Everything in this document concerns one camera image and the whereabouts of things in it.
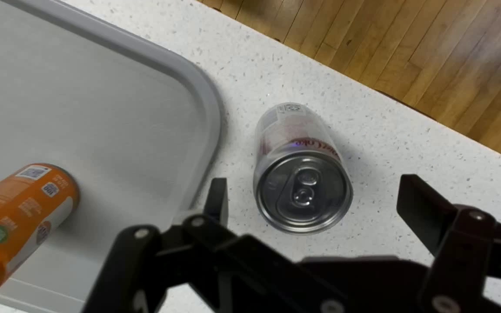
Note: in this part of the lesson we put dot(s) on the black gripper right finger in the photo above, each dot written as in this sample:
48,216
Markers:
463,240

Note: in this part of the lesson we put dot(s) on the orange Fanta can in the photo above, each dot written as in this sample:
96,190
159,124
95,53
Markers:
34,202

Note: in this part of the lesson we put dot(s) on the grey plastic tray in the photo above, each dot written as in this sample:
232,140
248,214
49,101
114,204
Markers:
133,122

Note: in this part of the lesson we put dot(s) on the silver Diet Coke can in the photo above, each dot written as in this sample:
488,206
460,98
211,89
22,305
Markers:
300,180

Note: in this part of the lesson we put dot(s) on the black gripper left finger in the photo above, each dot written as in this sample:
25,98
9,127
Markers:
230,273

